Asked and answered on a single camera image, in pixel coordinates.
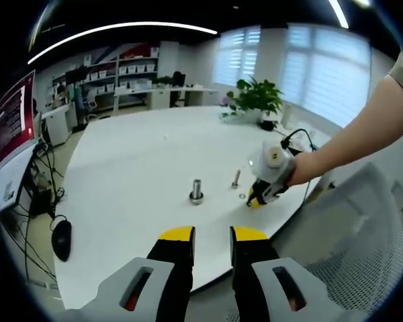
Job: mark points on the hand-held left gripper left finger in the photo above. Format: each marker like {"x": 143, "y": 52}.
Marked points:
{"x": 144, "y": 285}

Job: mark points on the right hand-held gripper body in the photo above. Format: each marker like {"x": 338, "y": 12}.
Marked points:
{"x": 272, "y": 164}

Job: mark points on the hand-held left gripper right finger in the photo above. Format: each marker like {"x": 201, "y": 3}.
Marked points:
{"x": 272, "y": 288}

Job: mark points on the thin steel threaded stud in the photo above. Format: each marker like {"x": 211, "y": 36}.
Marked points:
{"x": 236, "y": 177}

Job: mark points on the thick steel threaded stud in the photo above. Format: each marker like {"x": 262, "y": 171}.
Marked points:
{"x": 196, "y": 188}

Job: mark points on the green potted plant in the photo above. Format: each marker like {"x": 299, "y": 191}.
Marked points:
{"x": 258, "y": 97}

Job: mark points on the grey mesh office chair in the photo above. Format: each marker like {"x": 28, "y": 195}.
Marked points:
{"x": 349, "y": 228}

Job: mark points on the black computer mouse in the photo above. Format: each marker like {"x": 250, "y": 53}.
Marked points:
{"x": 61, "y": 239}

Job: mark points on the wide window with blinds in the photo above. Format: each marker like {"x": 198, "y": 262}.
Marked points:
{"x": 329, "y": 73}

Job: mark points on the narrow window with blinds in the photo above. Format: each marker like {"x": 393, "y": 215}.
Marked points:
{"x": 238, "y": 57}

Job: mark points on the black office chair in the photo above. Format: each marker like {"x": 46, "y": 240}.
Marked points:
{"x": 178, "y": 82}

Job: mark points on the white counter desk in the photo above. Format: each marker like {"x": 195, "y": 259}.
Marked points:
{"x": 168, "y": 91}

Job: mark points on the small green plant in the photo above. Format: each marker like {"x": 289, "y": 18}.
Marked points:
{"x": 163, "y": 80}

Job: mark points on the straight ceiling light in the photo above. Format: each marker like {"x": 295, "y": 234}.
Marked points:
{"x": 339, "y": 13}

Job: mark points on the white shelving unit with bins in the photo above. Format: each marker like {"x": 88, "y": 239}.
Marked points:
{"x": 131, "y": 70}

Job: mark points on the white low cabinet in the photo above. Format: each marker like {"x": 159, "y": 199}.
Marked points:
{"x": 58, "y": 124}

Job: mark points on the long curved ceiling light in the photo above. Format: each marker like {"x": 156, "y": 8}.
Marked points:
{"x": 121, "y": 26}

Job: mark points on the white laptop with red screen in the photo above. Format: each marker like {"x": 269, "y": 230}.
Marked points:
{"x": 13, "y": 114}

